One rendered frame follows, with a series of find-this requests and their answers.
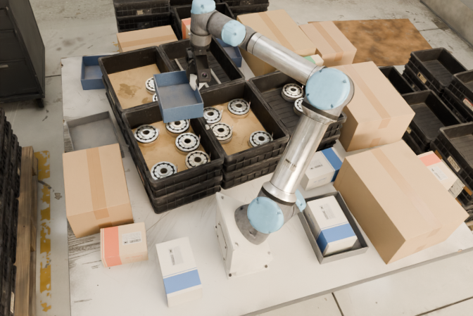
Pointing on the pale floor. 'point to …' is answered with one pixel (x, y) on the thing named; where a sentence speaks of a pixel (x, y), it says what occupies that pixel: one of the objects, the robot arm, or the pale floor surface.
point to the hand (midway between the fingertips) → (196, 89)
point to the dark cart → (19, 41)
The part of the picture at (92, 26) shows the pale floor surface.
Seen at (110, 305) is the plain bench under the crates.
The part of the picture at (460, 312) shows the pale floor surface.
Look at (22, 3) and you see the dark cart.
